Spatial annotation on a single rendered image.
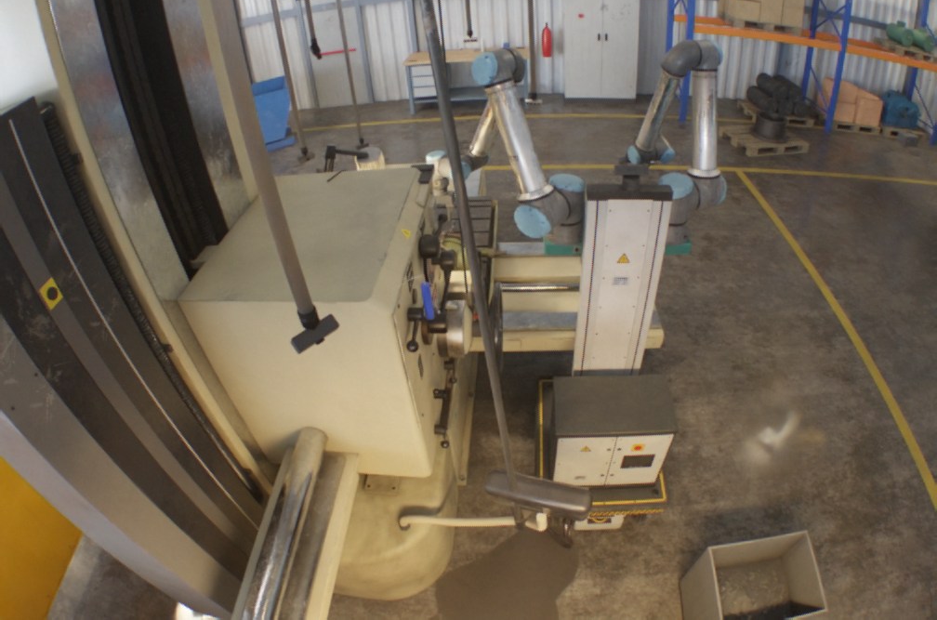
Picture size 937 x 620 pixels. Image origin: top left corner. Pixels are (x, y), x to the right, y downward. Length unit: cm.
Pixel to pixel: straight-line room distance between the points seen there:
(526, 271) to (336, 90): 699
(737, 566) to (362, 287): 223
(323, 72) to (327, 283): 840
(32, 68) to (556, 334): 262
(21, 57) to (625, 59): 817
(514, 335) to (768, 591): 195
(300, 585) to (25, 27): 163
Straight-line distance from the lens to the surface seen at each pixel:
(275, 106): 794
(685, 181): 220
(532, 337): 283
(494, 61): 187
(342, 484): 177
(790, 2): 872
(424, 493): 239
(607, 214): 201
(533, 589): 281
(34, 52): 131
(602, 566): 288
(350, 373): 147
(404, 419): 160
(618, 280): 220
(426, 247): 157
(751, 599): 268
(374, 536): 234
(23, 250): 118
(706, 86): 219
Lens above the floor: 268
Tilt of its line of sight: 36 degrees down
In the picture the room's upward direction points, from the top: 5 degrees counter-clockwise
